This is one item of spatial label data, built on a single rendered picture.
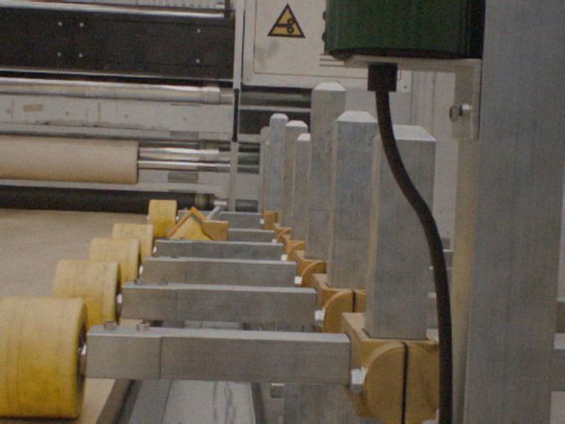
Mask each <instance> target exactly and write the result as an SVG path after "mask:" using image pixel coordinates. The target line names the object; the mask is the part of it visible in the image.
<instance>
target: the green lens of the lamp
mask: <svg viewBox="0 0 565 424"><path fill-rule="evenodd" d="M476 15H477V0H326V5H325V42H324V54H326V55H328V56H332V54H331V53H330V51H332V52H333V50H343V49H344V50H345V49H355V48H356V49H360V48H397V49H398V48H399V49H400V48H402V49H415V50H416V49H419V50H439V51H447V52H451V53H452V52H453V53H458V54H460V55H465V56H466V57H467V58H468V59H473V58H474V48H475V31H476Z"/></svg>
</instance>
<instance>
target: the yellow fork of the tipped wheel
mask: <svg viewBox="0 0 565 424"><path fill-rule="evenodd" d="M192 212H193V213H194V214H195V215H196V216H197V217H198V218H199V219H200V220H202V229H203V231H204V232H205V233H207V234H208V235H209V236H210V237H211V238H212V239H213V240H214V241H228V224H229V222H228V220H220V219H219V216H220V215H221V214H222V213H223V212H224V211H223V210H222V209H221V208H220V207H219V206H218V205H217V206H216V207H215V209H214V210H213V211H212V212H211V213H210V214H209V215H208V216H207V217H206V218H205V217H204V216H203V215H202V214H201V213H200V212H198V211H197V210H196V209H195V208H194V207H192V208H191V209H190V210H189V211H188V212H187V214H186V215H185V216H184V217H183V218H182V219H181V220H180V221H179V222H178V224H177V225H176V226H175V227H174V228H171V227H169V228H168V229H167V230H166V232H167V233H168V236H171V235H172V234H173V233H174V232H175V231H176V230H177V228H178V227H179V226H180V225H181V224H182V223H183V222H184V221H185V220H186V218H187V217H188V216H189V215H190V214H191V213H192Z"/></svg>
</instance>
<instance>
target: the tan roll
mask: <svg viewBox="0 0 565 424"><path fill-rule="evenodd" d="M138 146H139V142H137V141H122V140H84V139H65V138H45V137H26V136H6V135H0V179H8V180H29V181H49V182H70V183H110V184H131V185H136V184H138V182H139V175H140V170H158V171H179V172H218V173H230V161H213V160H193V159H173V158H154V157H139V147H138Z"/></svg>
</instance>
